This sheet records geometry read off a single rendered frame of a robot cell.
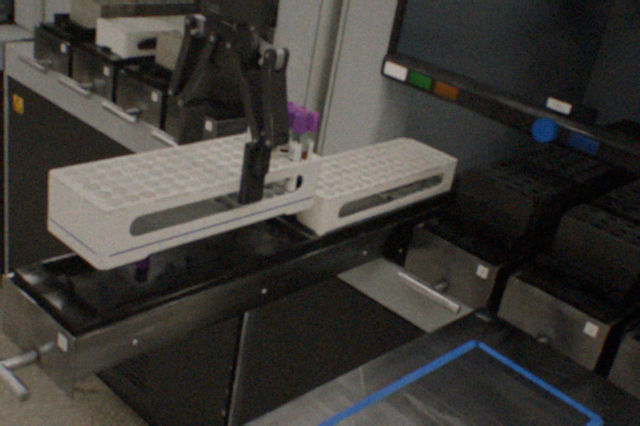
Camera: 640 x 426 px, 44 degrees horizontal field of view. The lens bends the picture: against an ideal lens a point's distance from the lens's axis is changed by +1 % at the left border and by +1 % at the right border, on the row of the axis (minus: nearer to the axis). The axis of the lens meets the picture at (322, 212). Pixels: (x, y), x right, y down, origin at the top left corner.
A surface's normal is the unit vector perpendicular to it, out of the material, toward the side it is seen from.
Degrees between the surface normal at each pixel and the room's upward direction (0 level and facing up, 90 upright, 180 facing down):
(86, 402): 0
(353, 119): 90
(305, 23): 90
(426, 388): 0
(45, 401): 0
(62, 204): 90
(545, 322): 90
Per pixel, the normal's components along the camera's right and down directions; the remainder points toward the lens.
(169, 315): 0.72, 0.41
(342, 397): 0.17, -0.89
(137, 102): -0.67, 0.21
